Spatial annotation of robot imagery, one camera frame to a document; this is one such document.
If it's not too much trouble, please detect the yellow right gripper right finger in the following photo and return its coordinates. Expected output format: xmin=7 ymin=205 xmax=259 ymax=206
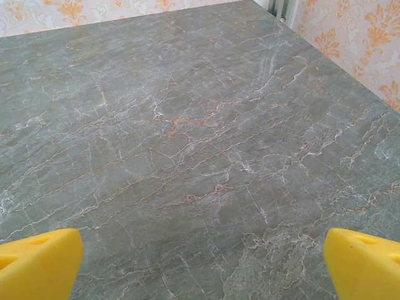
xmin=324 ymin=227 xmax=400 ymax=300

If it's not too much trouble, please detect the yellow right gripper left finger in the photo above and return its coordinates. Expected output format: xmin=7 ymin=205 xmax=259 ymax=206
xmin=0 ymin=227 xmax=84 ymax=300

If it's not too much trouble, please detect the aluminium frame post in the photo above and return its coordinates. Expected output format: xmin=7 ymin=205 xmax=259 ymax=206
xmin=267 ymin=0 xmax=296 ymax=23

